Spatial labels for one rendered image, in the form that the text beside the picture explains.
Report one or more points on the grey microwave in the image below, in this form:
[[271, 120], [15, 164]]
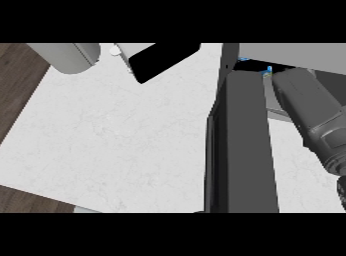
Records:
[[298, 55]]

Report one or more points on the pale grey rounded appliance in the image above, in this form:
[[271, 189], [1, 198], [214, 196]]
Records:
[[65, 56]]

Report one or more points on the blue and white milk carton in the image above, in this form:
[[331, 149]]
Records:
[[269, 70]]

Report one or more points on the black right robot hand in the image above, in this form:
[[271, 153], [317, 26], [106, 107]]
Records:
[[251, 66]]

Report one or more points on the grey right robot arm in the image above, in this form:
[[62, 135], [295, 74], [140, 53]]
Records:
[[304, 100]]

